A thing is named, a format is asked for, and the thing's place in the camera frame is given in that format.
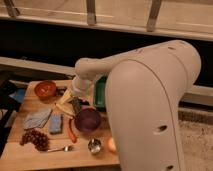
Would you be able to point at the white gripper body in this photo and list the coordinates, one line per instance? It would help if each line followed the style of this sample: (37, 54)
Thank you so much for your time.
(80, 86)

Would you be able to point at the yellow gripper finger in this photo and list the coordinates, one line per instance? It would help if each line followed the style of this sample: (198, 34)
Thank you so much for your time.
(67, 96)

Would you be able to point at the blue sponge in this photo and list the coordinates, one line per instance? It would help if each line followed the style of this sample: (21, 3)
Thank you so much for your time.
(55, 125)

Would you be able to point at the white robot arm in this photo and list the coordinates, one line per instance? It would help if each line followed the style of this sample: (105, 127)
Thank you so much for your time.
(143, 90)

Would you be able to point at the red bowl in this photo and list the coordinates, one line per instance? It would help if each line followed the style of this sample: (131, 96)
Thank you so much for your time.
(45, 89)

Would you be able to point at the purple bowl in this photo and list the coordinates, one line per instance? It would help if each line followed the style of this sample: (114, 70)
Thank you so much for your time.
(87, 120)

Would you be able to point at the yellow banana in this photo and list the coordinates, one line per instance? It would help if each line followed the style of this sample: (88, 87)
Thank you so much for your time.
(67, 110)

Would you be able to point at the dark green vegetable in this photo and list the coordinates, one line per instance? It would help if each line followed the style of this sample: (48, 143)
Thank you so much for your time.
(76, 105)

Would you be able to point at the green plastic tray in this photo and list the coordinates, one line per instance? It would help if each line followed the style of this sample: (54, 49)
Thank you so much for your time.
(99, 93)

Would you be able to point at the wooden table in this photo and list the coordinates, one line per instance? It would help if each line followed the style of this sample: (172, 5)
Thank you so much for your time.
(25, 158)

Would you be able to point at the red chili pepper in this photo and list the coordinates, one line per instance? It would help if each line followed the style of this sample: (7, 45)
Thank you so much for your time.
(71, 134)

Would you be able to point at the grey folded cloth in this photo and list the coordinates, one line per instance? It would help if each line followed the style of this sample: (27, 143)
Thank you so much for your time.
(37, 119)

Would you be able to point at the blue object on chair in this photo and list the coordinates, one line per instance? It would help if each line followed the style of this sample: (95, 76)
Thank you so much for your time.
(19, 95)

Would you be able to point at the metal spoon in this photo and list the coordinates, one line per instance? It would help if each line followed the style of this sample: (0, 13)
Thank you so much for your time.
(64, 149)

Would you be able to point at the bunch of dark grapes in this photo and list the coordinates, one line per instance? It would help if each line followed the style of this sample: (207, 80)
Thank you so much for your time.
(37, 138)

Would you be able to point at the small metal cup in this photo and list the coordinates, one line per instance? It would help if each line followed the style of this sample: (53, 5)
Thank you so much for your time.
(94, 146)

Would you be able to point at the black chair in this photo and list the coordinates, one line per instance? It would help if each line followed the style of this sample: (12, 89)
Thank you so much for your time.
(7, 103)

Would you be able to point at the orange round fruit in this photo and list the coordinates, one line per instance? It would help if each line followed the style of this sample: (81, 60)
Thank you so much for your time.
(111, 145)

